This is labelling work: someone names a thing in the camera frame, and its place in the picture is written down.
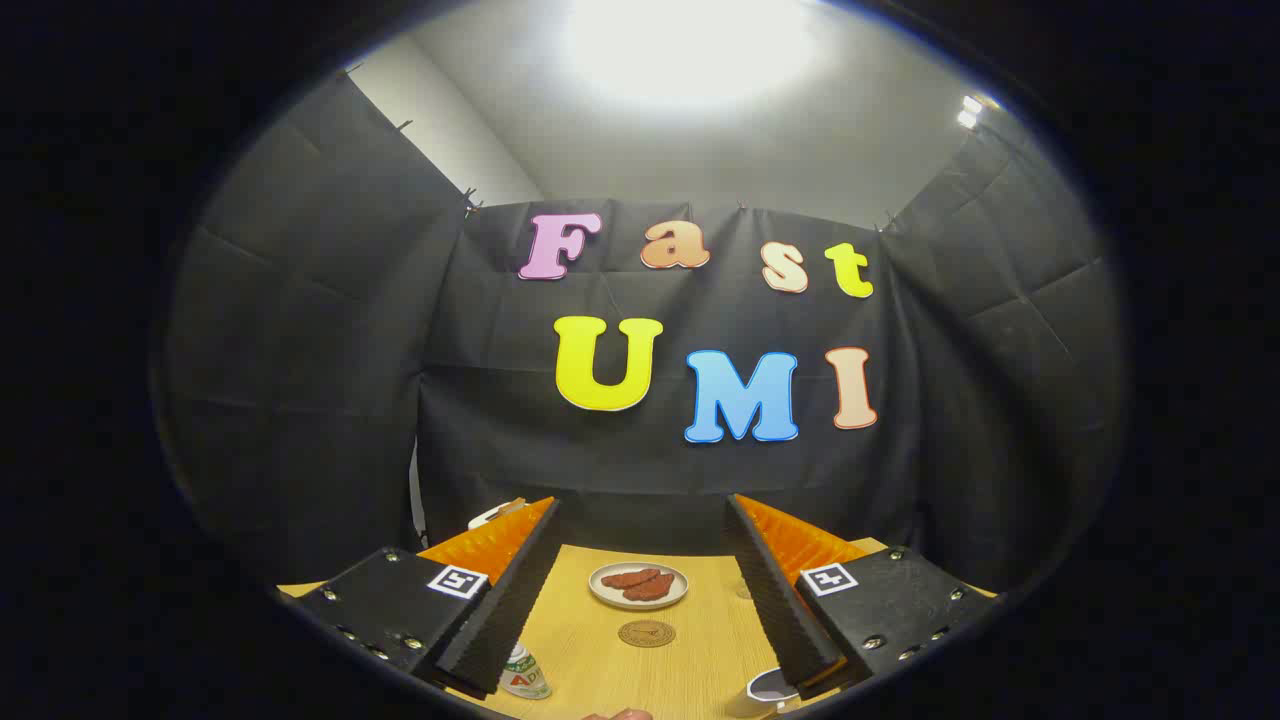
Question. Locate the black backdrop cloth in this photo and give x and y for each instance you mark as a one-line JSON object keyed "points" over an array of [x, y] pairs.
{"points": [[500, 420]]}

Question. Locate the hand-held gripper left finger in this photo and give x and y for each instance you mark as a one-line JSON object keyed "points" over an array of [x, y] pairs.
{"points": [[510, 610]]}

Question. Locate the toast slice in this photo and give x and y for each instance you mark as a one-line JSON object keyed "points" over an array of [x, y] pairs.
{"points": [[512, 507]]}

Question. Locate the white toaster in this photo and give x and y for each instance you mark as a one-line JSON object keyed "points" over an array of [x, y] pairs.
{"points": [[485, 518]]}

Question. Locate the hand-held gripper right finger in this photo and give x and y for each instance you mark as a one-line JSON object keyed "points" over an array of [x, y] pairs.
{"points": [[780, 600]]}

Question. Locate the wooden table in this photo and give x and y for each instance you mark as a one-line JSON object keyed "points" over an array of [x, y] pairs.
{"points": [[680, 680]]}

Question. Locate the brown meat slice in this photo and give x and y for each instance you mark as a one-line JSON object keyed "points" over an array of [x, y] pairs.
{"points": [[655, 590], [625, 578]]}

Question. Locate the small ceiling spotlight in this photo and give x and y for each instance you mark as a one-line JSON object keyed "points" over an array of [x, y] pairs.
{"points": [[968, 112]]}

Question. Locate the bright ceiling light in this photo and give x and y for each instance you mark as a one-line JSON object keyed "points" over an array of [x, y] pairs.
{"points": [[690, 50]]}

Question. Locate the white juice bottle green label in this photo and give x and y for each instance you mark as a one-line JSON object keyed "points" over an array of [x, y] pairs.
{"points": [[525, 675]]}

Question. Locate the white round plate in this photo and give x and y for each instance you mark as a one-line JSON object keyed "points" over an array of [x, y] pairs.
{"points": [[610, 597]]}

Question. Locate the round cork coaster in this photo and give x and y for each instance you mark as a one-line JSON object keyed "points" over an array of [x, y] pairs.
{"points": [[646, 633]]}

